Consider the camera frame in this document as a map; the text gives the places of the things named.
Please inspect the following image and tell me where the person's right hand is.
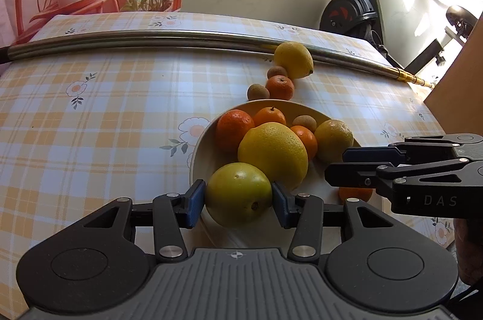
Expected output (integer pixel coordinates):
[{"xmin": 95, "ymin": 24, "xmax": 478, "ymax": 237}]
[{"xmin": 453, "ymin": 217, "xmax": 483, "ymax": 286}]

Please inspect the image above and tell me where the yellow lemon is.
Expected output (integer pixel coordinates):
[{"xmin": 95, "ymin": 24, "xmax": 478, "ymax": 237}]
[
  {"xmin": 273, "ymin": 41, "xmax": 314, "ymax": 79},
  {"xmin": 238, "ymin": 121, "xmax": 309, "ymax": 191}
]

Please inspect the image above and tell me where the white shallow bowl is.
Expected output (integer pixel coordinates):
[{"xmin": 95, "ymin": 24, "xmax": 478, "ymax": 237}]
[{"xmin": 189, "ymin": 99, "xmax": 386, "ymax": 253}]

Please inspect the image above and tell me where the green apple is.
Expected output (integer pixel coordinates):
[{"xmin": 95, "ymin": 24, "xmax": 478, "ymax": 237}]
[{"xmin": 204, "ymin": 162, "xmax": 273, "ymax": 229}]

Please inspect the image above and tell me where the long metal pole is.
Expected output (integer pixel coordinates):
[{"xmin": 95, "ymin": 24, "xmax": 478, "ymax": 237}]
[{"xmin": 0, "ymin": 32, "xmax": 438, "ymax": 89}]

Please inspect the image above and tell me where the orange mandarin with stem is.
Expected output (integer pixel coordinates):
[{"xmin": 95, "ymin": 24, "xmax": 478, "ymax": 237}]
[{"xmin": 253, "ymin": 106, "xmax": 287, "ymax": 128}]

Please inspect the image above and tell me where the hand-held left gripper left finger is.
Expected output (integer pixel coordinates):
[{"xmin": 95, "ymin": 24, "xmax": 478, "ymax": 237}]
[{"xmin": 81, "ymin": 179, "xmax": 207, "ymax": 263}]

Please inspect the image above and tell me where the brown cardboard box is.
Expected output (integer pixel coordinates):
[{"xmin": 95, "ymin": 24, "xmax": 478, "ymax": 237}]
[{"xmin": 423, "ymin": 14, "xmax": 483, "ymax": 138}]

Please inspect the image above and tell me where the black exercise bike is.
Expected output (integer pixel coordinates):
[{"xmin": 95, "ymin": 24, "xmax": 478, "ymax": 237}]
[{"xmin": 319, "ymin": 0, "xmax": 483, "ymax": 74}]

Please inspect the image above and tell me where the plaid floral tablecloth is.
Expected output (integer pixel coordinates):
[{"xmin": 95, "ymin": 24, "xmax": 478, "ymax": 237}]
[{"xmin": 0, "ymin": 11, "xmax": 455, "ymax": 320}]

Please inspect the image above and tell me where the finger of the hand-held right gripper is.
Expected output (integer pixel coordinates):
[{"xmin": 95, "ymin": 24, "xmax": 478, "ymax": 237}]
[
  {"xmin": 325, "ymin": 158, "xmax": 483, "ymax": 200},
  {"xmin": 343, "ymin": 133, "xmax": 483, "ymax": 166}
]

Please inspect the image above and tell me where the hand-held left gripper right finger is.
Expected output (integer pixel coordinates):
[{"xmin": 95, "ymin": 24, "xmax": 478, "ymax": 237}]
[{"xmin": 272, "ymin": 181, "xmax": 391, "ymax": 263}]

